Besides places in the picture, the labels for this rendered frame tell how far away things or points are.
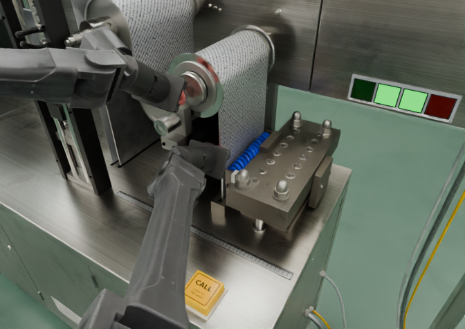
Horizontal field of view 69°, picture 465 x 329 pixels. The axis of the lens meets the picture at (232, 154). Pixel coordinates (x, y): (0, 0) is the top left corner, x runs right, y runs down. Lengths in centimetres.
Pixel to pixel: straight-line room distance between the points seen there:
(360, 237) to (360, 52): 144
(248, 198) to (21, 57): 52
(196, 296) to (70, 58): 50
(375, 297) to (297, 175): 121
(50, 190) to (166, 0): 63
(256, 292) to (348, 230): 148
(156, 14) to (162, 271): 68
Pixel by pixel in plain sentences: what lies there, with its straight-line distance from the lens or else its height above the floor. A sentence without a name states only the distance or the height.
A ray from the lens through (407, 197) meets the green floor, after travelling 259.
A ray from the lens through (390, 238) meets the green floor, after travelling 226.
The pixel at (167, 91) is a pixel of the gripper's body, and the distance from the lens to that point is 66.
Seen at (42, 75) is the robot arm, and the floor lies 139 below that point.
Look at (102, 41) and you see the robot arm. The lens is 63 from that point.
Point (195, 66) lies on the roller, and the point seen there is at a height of 130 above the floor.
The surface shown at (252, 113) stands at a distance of 92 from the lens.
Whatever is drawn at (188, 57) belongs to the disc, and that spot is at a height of 131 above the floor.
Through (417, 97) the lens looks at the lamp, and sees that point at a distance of 95.
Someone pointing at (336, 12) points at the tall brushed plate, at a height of 136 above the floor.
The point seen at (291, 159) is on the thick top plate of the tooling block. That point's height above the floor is 103.
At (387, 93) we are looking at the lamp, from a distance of 95.
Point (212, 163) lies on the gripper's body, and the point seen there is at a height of 112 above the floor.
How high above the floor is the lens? 157
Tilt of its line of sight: 36 degrees down
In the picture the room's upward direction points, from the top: straight up
